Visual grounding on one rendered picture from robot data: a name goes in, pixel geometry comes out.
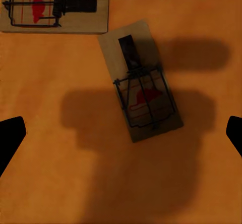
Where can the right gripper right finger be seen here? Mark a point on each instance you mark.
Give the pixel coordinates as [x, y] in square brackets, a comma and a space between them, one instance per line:
[234, 132]

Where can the mousetrap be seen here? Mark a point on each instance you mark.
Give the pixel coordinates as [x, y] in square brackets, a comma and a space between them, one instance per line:
[139, 81]
[82, 17]

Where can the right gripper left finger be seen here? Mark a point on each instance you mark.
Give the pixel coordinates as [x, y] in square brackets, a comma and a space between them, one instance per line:
[12, 132]

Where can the cabinet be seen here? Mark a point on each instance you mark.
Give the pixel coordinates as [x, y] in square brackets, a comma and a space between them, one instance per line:
[77, 163]

